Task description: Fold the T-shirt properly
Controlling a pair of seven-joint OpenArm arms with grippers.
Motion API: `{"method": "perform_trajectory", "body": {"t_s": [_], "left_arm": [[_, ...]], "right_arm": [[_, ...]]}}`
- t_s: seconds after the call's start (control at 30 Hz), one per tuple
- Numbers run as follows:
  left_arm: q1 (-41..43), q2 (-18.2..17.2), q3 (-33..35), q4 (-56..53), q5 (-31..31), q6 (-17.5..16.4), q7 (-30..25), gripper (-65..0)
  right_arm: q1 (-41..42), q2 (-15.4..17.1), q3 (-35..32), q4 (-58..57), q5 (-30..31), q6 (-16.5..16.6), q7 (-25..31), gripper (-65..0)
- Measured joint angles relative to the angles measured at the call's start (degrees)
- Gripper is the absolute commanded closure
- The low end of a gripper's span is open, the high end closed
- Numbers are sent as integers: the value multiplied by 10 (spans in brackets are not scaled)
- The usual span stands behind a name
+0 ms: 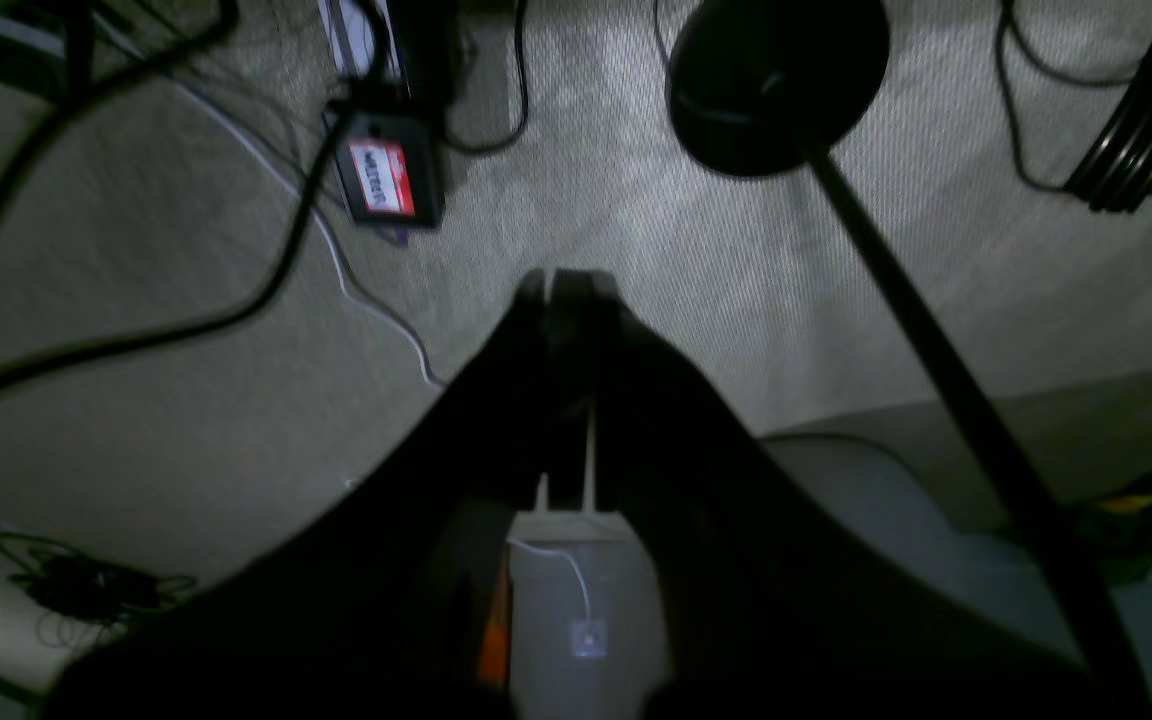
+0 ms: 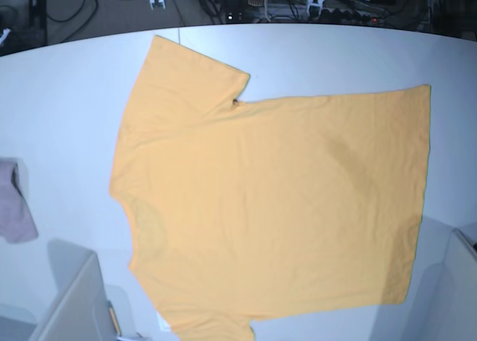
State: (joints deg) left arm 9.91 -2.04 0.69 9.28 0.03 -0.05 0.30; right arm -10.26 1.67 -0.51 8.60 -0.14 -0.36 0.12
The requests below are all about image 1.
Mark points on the black round lamp base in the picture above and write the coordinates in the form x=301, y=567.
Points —
x=744, y=76

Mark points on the black box red label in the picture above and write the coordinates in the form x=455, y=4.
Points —
x=390, y=169

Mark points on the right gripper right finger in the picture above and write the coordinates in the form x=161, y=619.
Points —
x=773, y=607

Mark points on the black lamp pole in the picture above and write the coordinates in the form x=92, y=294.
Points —
x=1074, y=579

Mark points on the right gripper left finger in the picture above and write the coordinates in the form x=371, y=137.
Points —
x=377, y=610

